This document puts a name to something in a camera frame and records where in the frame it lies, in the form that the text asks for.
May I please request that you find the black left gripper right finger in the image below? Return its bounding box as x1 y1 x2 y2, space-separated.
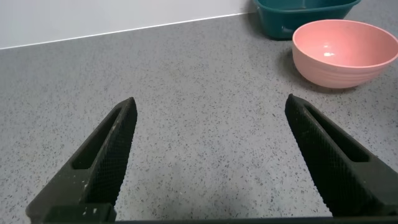
284 93 398 218

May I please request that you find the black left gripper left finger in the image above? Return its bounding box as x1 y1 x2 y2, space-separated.
25 96 138 223

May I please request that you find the pink plastic bowl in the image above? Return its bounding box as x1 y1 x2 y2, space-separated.
292 19 398 90

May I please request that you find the teal square plastic basin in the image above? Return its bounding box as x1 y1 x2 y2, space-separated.
252 0 363 40

